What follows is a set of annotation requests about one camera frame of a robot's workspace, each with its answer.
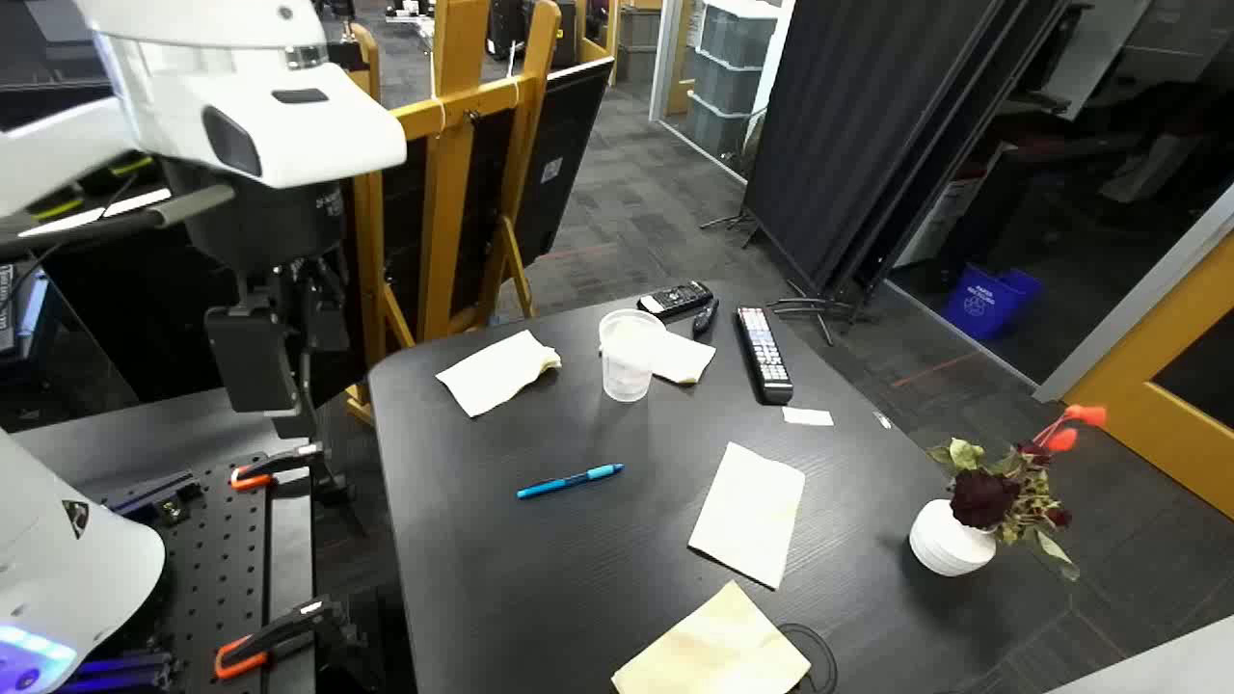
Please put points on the yellow door with glass pane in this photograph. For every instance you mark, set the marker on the yellow door with glass pane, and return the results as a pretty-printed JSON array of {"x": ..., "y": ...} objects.
[{"x": 1159, "y": 387}]

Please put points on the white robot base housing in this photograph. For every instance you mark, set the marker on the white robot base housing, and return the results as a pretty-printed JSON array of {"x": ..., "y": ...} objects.
[{"x": 59, "y": 563}]

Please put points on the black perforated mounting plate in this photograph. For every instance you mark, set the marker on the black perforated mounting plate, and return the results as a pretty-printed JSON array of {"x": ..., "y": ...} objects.
[{"x": 195, "y": 554}]

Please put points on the wide black remote control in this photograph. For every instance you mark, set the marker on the wide black remote control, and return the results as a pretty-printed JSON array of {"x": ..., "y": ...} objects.
[{"x": 675, "y": 299}]

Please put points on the black partition screen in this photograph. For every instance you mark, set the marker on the black partition screen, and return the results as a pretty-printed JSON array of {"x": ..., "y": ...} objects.
[{"x": 860, "y": 128}]

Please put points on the long black remote control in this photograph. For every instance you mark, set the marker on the long black remote control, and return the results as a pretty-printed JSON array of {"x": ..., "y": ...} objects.
[{"x": 763, "y": 351}]

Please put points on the clear plastic cup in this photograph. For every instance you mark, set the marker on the clear plastic cup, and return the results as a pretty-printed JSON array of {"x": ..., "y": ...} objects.
[{"x": 627, "y": 363}]

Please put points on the dark red and orange flowers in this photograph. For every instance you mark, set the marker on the dark red and orange flowers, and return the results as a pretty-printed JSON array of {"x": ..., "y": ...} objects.
[{"x": 1007, "y": 495}]

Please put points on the blue pen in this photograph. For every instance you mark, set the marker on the blue pen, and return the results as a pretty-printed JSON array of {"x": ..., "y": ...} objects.
[{"x": 567, "y": 478}]

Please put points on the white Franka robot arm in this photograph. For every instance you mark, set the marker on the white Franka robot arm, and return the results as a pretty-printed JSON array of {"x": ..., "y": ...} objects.
[{"x": 234, "y": 78}]

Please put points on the blue bin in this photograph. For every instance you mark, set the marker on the blue bin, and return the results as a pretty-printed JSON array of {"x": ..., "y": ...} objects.
[{"x": 989, "y": 303}]

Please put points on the black orange-tipped clamp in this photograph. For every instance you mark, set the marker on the black orange-tipped clamp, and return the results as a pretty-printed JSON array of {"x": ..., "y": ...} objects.
[
  {"x": 264, "y": 639},
  {"x": 273, "y": 469}
]

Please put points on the grey plastic drawer stack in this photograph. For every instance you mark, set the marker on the grey plastic drawer stack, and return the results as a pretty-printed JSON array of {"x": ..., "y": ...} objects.
[{"x": 727, "y": 70}]

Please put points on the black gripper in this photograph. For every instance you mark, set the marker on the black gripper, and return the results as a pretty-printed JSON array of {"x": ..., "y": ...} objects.
[{"x": 253, "y": 360}]

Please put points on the round white vase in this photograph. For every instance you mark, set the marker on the round white vase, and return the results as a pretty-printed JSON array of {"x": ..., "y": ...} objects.
[{"x": 948, "y": 540}]

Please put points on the beige paper napkin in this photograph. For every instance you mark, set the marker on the beige paper napkin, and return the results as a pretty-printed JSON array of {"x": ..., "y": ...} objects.
[
  {"x": 681, "y": 357},
  {"x": 495, "y": 372},
  {"x": 749, "y": 514},
  {"x": 716, "y": 650}
]

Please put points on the small white sticker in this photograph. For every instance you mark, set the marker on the small white sticker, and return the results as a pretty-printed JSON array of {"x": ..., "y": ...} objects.
[{"x": 807, "y": 419}]

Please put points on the wooden easel frame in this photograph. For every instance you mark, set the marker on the wooden easel frame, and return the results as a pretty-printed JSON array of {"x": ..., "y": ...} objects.
[{"x": 447, "y": 166}]

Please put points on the small oval black remote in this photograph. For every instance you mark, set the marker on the small oval black remote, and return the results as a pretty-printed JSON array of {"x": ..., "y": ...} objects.
[{"x": 703, "y": 319}]

